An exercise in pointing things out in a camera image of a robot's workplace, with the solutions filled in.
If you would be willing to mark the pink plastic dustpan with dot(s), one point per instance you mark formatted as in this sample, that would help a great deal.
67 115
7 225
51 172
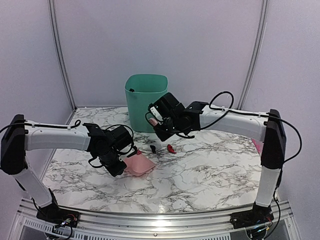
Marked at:
137 164

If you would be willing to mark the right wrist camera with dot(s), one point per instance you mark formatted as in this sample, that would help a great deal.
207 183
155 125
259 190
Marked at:
153 113

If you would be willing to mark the pink plastic hand brush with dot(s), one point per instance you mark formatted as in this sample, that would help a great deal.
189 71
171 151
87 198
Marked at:
153 122

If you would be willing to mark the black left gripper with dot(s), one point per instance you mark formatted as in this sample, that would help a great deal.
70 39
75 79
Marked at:
117 170

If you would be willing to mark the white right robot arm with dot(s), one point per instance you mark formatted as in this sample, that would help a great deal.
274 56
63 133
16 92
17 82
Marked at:
169 117

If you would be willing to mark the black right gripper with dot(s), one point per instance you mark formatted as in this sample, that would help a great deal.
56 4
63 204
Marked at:
163 135

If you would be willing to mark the tiny black paper scrap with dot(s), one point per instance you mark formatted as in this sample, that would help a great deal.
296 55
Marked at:
153 148

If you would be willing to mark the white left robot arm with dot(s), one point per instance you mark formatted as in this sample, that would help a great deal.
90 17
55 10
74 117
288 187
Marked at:
26 147

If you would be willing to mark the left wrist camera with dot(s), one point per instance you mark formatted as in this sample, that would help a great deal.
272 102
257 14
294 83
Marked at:
128 152

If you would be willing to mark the aluminium front table rail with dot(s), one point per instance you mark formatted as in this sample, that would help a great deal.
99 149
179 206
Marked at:
101 225

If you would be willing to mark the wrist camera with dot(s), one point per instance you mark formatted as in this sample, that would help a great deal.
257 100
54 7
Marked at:
128 152
153 113

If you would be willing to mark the red paper scrap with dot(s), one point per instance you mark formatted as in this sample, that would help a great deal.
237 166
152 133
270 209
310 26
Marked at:
171 149

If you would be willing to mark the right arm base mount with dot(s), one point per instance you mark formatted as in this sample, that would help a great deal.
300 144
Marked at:
250 218

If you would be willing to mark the pink scrap at table edge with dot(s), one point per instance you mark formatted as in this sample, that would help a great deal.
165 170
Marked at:
258 145

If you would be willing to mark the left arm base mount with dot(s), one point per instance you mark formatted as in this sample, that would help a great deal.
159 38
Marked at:
60 216

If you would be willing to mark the green plastic waste bin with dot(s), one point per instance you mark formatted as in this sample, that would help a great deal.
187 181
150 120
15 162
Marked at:
148 89

